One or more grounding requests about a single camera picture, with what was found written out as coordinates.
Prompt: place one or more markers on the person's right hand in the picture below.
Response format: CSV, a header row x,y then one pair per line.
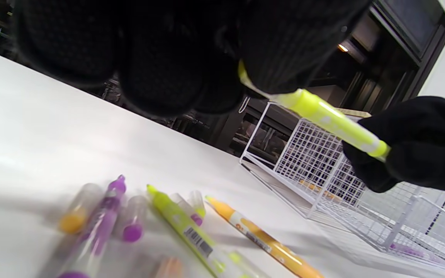
x,y
427,143

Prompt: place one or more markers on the person's left hand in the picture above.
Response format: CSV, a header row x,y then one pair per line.
x,y
176,50

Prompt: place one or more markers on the yellow double-ended highlighter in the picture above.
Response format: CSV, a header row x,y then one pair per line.
x,y
323,114
180,224

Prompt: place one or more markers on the purple double-ended highlighter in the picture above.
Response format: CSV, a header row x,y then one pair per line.
x,y
411,250
102,224

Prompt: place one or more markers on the orange double-ended highlighter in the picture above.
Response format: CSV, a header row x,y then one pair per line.
x,y
261,235
315,187

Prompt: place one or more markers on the cluster of clear highlighter caps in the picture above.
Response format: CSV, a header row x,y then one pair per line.
x,y
133,231

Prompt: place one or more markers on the light wooden board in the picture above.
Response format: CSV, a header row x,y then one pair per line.
x,y
355,112

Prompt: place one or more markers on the dark window frame post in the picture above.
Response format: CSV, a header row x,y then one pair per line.
x,y
222,127

